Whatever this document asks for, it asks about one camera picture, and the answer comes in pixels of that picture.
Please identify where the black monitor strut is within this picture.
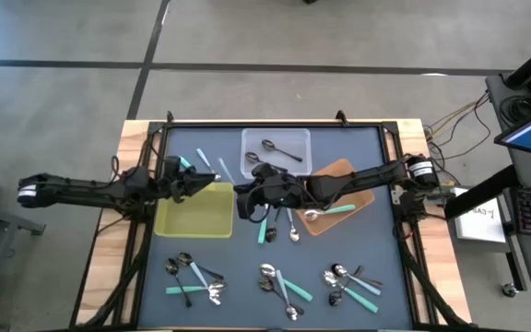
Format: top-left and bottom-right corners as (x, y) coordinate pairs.
(443, 164), (521, 220)

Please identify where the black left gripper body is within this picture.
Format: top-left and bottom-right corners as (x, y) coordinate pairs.
(157, 171), (188, 204)

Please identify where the yellow cable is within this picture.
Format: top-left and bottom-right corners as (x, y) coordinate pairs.
(426, 93), (491, 139)

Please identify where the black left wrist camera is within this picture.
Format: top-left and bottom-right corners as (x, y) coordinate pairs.
(161, 155), (183, 175)

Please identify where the black aluminium table frame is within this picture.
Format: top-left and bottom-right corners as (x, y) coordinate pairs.
(68, 109), (478, 332)

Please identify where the white paper booklet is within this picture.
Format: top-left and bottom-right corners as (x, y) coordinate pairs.
(453, 185), (508, 244)

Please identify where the clear plastic bin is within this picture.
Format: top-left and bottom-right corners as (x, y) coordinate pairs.
(240, 127), (313, 181)

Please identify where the yellow plastic bin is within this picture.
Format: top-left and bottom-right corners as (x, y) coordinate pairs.
(153, 181), (236, 240)

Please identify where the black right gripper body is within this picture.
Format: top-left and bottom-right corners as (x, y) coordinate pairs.
(258, 173), (304, 209)

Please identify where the coiled black cable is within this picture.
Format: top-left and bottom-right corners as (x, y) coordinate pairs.
(497, 93), (531, 127)

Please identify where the green handled spoon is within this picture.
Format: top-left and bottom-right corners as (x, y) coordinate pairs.
(257, 215), (269, 245)
(323, 269), (381, 314)
(164, 280), (228, 296)
(302, 204), (357, 222)
(259, 263), (314, 303)

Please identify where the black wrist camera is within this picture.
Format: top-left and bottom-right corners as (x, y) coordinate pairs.
(161, 155), (183, 175)
(250, 160), (281, 182)

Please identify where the blue grey table mat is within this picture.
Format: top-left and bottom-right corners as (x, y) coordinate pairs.
(136, 126), (415, 330)

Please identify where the orange plastic bin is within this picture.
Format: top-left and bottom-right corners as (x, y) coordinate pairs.
(292, 157), (377, 238)

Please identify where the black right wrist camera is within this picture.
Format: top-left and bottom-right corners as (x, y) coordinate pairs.
(250, 160), (281, 182)

